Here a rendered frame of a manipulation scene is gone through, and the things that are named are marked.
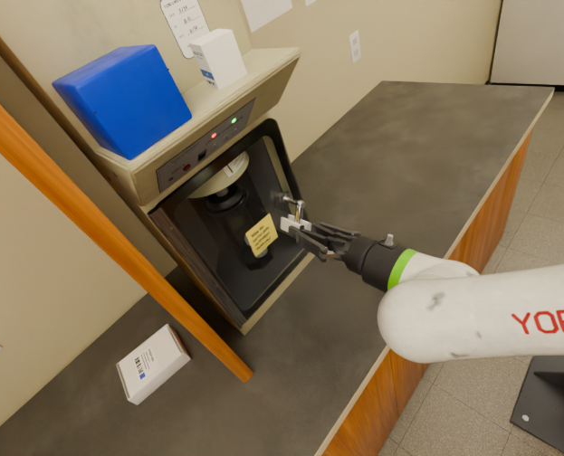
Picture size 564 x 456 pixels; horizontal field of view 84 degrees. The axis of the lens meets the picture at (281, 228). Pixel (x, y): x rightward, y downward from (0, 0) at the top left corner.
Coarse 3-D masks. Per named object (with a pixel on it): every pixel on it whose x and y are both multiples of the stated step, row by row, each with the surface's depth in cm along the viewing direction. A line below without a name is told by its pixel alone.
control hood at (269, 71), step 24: (288, 48) 50; (264, 72) 46; (288, 72) 51; (192, 96) 47; (216, 96) 44; (240, 96) 44; (264, 96) 51; (192, 120) 40; (216, 120) 44; (168, 144) 39; (120, 168) 38; (144, 168) 38; (192, 168) 52; (144, 192) 44
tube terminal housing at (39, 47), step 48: (0, 0) 33; (48, 0) 35; (96, 0) 38; (144, 0) 42; (0, 48) 38; (48, 48) 37; (96, 48) 40; (240, 48) 54; (48, 96) 38; (96, 144) 43
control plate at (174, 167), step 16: (240, 112) 48; (224, 128) 48; (240, 128) 54; (192, 144) 43; (208, 144) 48; (176, 160) 43; (192, 160) 48; (160, 176) 44; (176, 176) 48; (160, 192) 48
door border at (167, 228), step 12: (156, 216) 52; (168, 228) 54; (180, 240) 57; (180, 252) 57; (192, 252) 60; (192, 264) 60; (204, 264) 63; (204, 276) 64; (216, 288) 67; (228, 300) 71; (228, 312) 72; (240, 312) 76; (240, 324) 77
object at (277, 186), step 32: (256, 128) 61; (224, 160) 58; (256, 160) 63; (288, 160) 70; (192, 192) 55; (224, 192) 60; (256, 192) 66; (288, 192) 73; (192, 224) 58; (224, 224) 63; (224, 256) 66; (256, 256) 73; (288, 256) 82; (224, 288) 69; (256, 288) 77
